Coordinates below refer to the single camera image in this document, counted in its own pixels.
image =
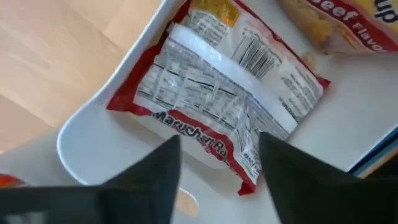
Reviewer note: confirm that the white plastic bin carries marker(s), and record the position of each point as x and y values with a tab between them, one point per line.
326	124

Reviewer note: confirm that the red beef ramen pack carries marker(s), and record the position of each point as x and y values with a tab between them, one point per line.
342	25
202	87

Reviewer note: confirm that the orange chicken ramen pack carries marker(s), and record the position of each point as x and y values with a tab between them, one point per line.
9	181

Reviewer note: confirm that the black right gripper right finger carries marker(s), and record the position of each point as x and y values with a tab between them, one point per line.
292	183

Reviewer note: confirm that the orange noodle packet by container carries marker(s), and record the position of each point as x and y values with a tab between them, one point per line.
37	165

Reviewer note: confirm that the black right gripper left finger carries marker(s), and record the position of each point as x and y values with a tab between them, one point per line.
146	186

